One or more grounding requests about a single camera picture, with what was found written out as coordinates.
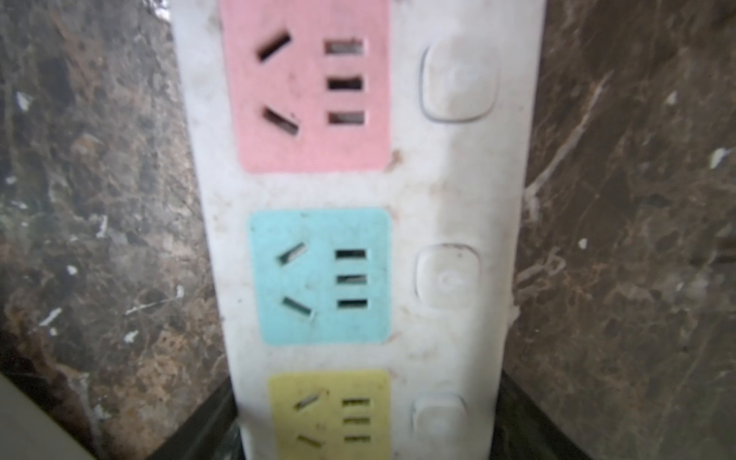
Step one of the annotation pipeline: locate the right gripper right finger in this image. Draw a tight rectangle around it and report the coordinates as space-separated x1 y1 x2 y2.
489 370 591 460

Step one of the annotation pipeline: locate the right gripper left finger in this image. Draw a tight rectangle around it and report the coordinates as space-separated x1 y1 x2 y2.
149 378 245 460

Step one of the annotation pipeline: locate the long multicolour power strip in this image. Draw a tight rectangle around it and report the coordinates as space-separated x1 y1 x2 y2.
171 1 547 459

